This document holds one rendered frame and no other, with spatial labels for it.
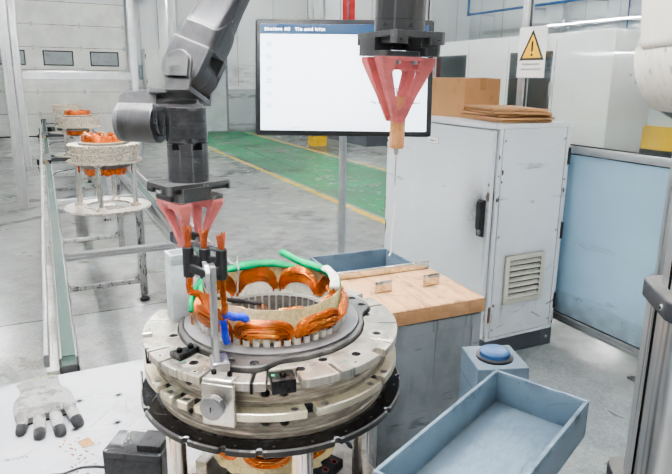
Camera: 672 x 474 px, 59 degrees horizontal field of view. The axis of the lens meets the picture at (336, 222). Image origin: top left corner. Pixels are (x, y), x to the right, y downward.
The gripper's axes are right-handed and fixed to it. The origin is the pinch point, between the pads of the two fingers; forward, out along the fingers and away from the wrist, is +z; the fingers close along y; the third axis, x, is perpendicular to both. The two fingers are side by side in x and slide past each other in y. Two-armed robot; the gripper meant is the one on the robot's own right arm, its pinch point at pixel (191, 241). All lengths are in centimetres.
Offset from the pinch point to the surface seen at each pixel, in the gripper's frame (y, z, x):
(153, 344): 14.0, 7.0, 14.4
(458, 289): -35.2, 9.8, 23.3
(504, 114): -220, -8, -78
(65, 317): -9, 40, -83
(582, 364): -240, 116, -35
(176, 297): 8.7, 3.6, 10.6
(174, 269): 8.7, -0.1, 10.6
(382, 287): -24.7, 8.9, 15.9
